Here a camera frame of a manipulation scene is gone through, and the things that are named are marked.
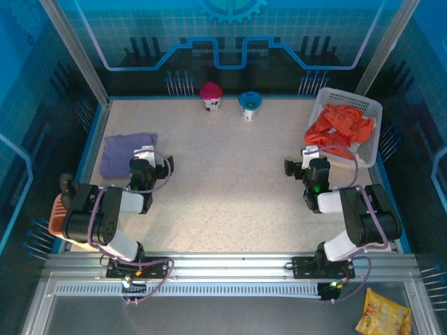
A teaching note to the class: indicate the purple t-shirt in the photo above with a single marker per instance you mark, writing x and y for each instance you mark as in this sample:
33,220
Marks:
118,157

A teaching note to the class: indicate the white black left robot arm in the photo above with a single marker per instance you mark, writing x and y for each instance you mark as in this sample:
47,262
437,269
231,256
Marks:
132,202

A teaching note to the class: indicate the orange t-shirt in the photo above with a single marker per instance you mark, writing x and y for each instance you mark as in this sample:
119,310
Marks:
335,130

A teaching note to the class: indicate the white perforated plastic basket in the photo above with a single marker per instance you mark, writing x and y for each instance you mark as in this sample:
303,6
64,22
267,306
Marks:
370,146

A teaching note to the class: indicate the cup with blue lid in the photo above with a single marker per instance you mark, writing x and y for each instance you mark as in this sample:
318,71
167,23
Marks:
249,101

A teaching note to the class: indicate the black utensils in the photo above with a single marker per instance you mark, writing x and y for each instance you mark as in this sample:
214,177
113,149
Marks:
66,181

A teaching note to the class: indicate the cup with pink lid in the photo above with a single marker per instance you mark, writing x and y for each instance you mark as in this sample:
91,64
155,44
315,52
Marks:
211,94

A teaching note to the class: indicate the orange utensil holder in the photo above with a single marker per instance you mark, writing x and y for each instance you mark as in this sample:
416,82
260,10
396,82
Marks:
57,216

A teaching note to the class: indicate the yellow snack bag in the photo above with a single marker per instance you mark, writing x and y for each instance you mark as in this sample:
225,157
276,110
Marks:
382,314

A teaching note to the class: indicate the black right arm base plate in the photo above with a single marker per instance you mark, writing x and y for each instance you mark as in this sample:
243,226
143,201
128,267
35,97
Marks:
307,267

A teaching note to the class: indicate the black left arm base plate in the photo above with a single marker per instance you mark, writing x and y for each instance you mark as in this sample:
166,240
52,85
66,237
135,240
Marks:
157,268

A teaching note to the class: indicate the aluminium mounting rail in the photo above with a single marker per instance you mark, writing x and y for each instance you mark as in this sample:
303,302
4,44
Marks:
230,268

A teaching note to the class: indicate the aluminium frame post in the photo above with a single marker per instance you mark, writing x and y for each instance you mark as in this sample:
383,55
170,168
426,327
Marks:
388,42
78,52

